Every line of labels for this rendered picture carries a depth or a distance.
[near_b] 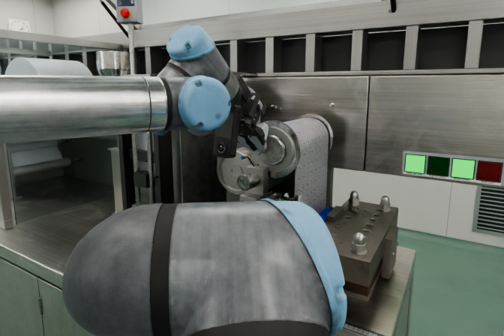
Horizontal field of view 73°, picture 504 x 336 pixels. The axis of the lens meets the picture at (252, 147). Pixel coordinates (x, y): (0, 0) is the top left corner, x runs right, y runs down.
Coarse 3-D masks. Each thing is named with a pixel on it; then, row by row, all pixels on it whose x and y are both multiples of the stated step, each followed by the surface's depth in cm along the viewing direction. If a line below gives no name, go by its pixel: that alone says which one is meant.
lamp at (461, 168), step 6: (456, 162) 95; (462, 162) 94; (468, 162) 93; (474, 162) 93; (456, 168) 95; (462, 168) 94; (468, 168) 94; (456, 174) 95; (462, 174) 95; (468, 174) 94
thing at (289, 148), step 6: (270, 132) 86; (276, 132) 85; (282, 132) 85; (282, 138) 85; (288, 138) 84; (288, 144) 84; (288, 150) 84; (258, 156) 89; (288, 156) 85; (258, 162) 90; (282, 162) 86; (288, 162) 85; (270, 168) 88; (276, 168) 87; (282, 168) 86
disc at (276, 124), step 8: (272, 120) 87; (280, 128) 85; (288, 128) 84; (296, 136) 84; (296, 144) 84; (296, 152) 84; (296, 160) 85; (288, 168) 86; (272, 176) 89; (280, 176) 87
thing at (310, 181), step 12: (324, 156) 103; (300, 168) 88; (312, 168) 95; (324, 168) 104; (300, 180) 88; (312, 180) 96; (324, 180) 105; (300, 192) 89; (312, 192) 97; (324, 192) 106; (312, 204) 98; (324, 204) 107
